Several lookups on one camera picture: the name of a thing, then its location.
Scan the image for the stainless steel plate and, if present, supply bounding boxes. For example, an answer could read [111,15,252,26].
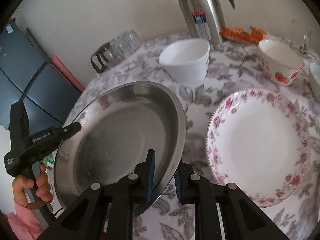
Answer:
[54,81,186,208]

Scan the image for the floral grey tablecloth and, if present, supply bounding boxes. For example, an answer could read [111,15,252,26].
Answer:
[62,31,320,240]

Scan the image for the upturned drinking glass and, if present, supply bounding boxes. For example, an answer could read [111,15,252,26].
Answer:
[121,30,144,51]
[110,38,132,59]

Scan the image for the white square bowl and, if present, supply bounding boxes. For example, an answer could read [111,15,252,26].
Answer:
[159,38,210,83]

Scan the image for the pink floral porcelain plate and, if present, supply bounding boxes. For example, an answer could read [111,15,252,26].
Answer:
[206,88,310,208]

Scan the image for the orange snack packet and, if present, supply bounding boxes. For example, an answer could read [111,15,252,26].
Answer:
[220,27,250,44]
[249,27,268,44]

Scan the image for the light blue bowl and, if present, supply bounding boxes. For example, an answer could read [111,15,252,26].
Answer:
[309,62,320,100]

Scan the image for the strawberry pattern red-rimmed bowl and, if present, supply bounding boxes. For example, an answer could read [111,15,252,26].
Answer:
[258,39,305,86]

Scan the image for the stainless steel thermos jug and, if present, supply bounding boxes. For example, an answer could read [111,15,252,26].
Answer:
[178,0,226,45]

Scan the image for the left hand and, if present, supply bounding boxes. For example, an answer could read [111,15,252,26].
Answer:
[11,162,54,210]

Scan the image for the dark blue panel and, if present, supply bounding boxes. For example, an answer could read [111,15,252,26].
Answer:
[1,20,81,134]

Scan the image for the clear glass mug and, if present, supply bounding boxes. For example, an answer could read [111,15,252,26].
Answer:
[290,19,312,55]

